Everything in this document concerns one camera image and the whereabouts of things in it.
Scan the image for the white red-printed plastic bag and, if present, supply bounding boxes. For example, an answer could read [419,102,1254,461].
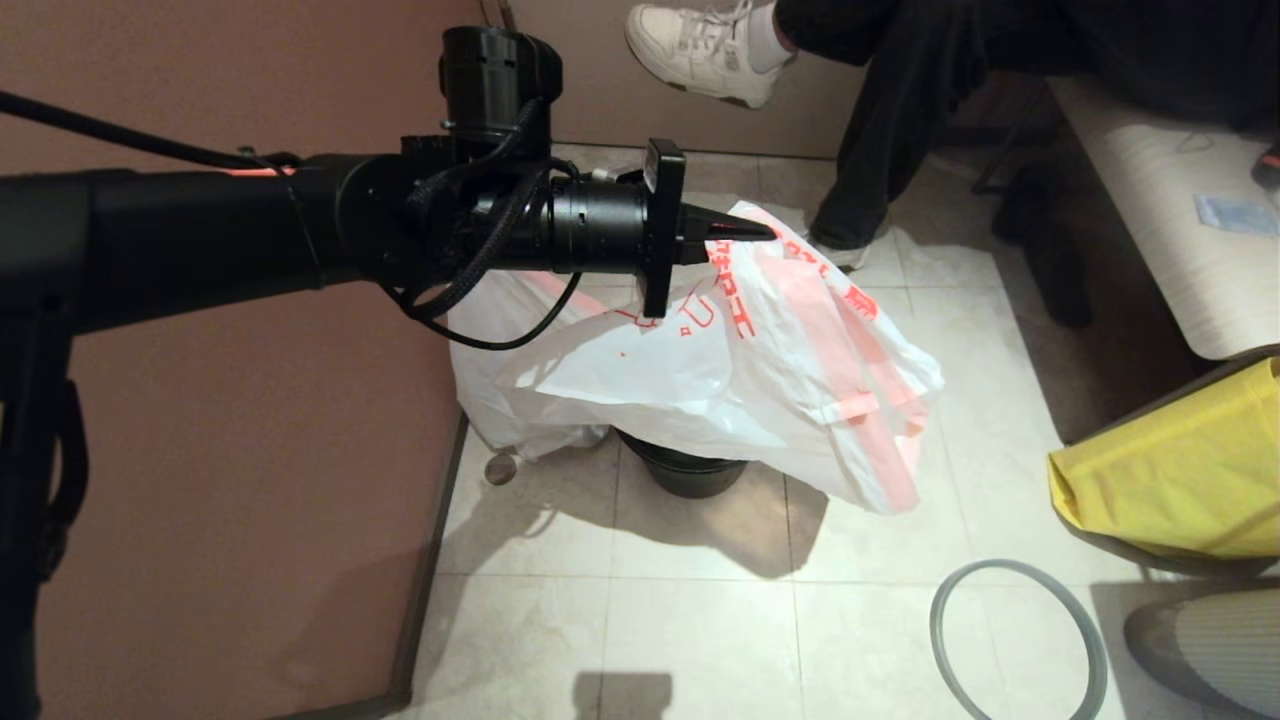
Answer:
[497,200,946,516]

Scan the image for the black round trash bin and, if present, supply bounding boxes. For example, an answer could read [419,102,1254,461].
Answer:
[615,430,751,499]

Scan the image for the white garbage bag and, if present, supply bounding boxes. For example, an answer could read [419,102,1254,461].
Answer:
[447,270,613,463]

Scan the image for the grey bin rim ring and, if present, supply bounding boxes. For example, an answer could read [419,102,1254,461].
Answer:
[930,560,1109,720]

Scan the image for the yellow fabric bag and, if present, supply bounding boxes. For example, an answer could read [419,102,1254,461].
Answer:
[1047,358,1280,561]

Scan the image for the white sock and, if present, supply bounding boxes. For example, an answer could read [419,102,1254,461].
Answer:
[745,3,798,74]

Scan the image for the black trousers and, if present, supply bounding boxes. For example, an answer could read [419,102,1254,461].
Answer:
[775,0,1096,251]

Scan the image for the thin dark metal rod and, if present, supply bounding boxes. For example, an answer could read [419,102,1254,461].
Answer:
[968,85,1046,198]

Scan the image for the black slippers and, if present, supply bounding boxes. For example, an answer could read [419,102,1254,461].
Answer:
[990,165,1093,331]

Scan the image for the black upper garment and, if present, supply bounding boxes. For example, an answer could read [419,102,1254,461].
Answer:
[1050,0,1280,126]

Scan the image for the clear plastic wrapper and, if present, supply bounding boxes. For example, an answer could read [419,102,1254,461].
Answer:
[1193,194,1280,239]

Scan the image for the thin black left wrist cable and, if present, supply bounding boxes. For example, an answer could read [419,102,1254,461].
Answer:
[385,268,583,353]

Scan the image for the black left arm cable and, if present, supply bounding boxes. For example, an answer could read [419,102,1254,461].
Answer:
[0,88,301,171]

